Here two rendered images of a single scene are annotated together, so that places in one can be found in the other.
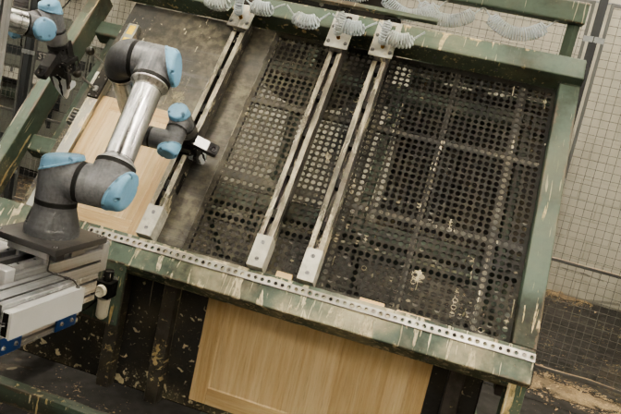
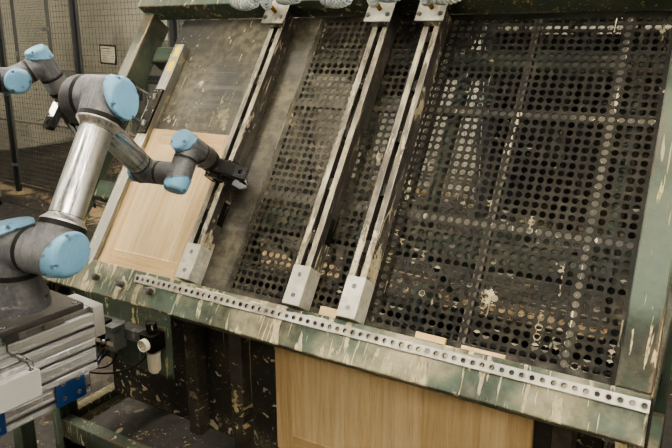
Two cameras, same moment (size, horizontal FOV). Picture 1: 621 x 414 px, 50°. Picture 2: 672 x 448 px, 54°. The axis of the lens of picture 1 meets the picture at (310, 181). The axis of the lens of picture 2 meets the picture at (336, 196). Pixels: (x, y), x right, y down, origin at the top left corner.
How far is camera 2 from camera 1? 83 cm
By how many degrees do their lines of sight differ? 19
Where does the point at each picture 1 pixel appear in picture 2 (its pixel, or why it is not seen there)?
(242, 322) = (312, 362)
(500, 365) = (598, 418)
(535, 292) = (648, 309)
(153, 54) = (92, 89)
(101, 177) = (35, 244)
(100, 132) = not seen: hidden behind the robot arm
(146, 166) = (191, 200)
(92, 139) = not seen: hidden behind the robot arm
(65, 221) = (20, 295)
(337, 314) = (385, 357)
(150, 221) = (188, 262)
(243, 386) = (327, 434)
